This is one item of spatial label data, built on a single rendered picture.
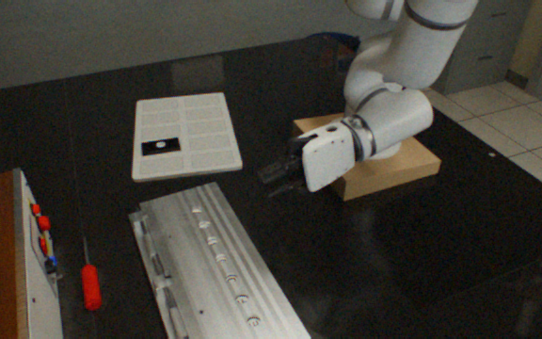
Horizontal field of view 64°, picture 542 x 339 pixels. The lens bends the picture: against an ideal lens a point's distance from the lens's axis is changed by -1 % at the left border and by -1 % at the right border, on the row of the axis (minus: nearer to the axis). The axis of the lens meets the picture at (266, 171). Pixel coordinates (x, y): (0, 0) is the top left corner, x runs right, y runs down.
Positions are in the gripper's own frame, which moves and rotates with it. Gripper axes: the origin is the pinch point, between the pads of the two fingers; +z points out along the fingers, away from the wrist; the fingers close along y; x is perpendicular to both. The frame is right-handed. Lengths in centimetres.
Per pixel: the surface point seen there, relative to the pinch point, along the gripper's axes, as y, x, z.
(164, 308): 11.7, -4.5, 26.4
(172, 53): 71, 217, -19
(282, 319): 13.5, -16.5, 9.5
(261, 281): 13.5, -7.9, 9.4
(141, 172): 13.9, 36.8, 21.5
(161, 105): 17, 67, 9
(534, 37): 133, 146, -265
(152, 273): 11.8, 3.9, 26.3
